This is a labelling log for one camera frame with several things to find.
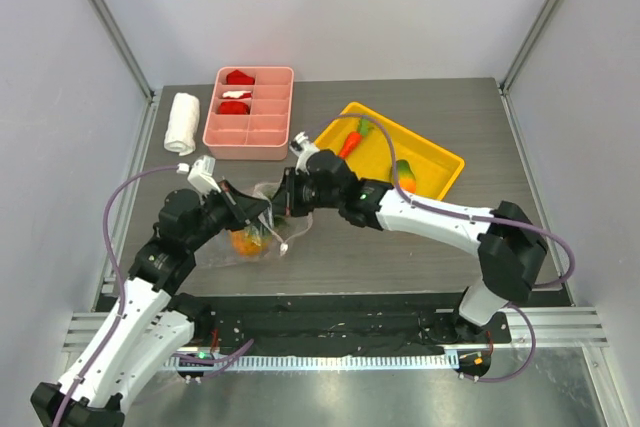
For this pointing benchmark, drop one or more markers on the red fake food lower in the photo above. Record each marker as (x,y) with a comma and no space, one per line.
(233,107)

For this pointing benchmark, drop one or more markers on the white slotted cable duct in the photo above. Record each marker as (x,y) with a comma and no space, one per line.
(446,361)

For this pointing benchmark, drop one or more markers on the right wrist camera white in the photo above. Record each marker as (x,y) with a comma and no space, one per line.
(303,148)

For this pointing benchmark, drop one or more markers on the clear zip top bag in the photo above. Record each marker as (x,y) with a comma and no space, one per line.
(218,252)

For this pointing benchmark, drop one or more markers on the yellow plastic tray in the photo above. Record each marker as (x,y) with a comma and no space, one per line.
(435,168)

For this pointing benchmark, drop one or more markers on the red fake food top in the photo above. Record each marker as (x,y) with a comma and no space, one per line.
(238,77)

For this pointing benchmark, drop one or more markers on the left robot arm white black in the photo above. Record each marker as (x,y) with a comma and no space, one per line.
(151,319)

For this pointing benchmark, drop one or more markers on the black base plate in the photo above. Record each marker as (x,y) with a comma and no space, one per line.
(338,325)

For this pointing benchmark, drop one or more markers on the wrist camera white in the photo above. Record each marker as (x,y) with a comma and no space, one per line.
(303,148)
(200,175)

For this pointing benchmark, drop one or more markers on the pink divided organizer tray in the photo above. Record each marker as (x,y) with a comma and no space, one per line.
(250,113)

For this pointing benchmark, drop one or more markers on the fake mango orange green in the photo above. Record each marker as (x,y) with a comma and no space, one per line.
(402,172)

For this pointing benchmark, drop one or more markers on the fake carrot orange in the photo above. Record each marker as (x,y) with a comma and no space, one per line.
(354,138)

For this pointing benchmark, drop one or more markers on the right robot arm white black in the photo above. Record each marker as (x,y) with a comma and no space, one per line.
(510,250)

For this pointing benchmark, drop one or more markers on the rolled white towel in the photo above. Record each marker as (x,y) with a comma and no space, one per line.
(182,125)

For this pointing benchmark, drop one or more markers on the white red fake food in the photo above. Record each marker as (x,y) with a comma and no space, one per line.
(236,94)

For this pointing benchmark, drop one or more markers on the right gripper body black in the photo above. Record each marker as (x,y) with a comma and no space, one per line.
(289,192)

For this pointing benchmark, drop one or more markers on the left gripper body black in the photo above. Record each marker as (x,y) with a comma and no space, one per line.
(220,205)

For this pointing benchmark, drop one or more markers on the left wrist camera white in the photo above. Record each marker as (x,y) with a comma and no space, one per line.
(200,175)

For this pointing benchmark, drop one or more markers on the fake pineapple orange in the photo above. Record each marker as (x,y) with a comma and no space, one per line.
(253,241)

